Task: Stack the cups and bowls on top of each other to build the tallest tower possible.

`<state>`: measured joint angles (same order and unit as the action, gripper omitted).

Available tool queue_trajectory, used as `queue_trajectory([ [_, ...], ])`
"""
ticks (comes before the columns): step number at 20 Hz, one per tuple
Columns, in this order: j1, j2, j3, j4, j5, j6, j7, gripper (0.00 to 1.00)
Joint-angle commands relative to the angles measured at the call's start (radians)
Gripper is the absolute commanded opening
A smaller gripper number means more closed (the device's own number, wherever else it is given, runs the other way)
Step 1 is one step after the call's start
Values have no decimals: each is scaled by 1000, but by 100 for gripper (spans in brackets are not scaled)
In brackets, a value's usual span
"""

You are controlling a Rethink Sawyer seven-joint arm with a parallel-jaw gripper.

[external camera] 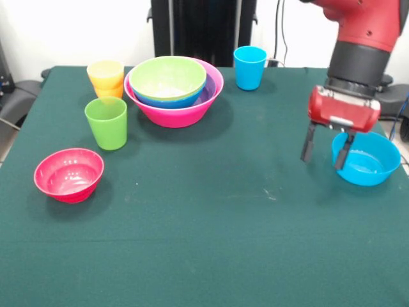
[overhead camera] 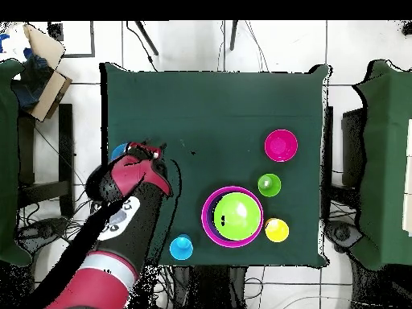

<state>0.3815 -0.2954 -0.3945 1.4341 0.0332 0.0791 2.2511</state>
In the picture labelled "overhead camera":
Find green cup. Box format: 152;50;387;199
257;173;282;198

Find small pink bowl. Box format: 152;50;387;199
264;129;299;163

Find large pink bowl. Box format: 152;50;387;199
201;185;265;249

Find blue cup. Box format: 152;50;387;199
169;233;195;261

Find purple bowl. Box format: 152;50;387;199
205;190;261;243

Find yellow cup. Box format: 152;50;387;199
264;217;290;243

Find dark green tablecloth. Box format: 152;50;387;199
99;61;332;268

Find cardboard box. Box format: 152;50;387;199
10;23;73;123

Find black tripod leg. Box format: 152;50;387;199
229;19;240;52
134;20;159;56

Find black chair frame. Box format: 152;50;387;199
17;102;76;220
321;105;335;220

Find dark blue bag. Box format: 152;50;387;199
12;47;54;112

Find small translucent blue bowl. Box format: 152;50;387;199
110;142;130;162

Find grey pedestal foot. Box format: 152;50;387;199
15;216;70;250
324;220;365;253

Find black square frame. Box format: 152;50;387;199
47;20;97;59

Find green cloth side table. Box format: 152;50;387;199
0;59;33;268
352;59;412;271

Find green bowl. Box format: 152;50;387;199
212;192;262;241

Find tangle of black cables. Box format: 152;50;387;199
17;176;97;245

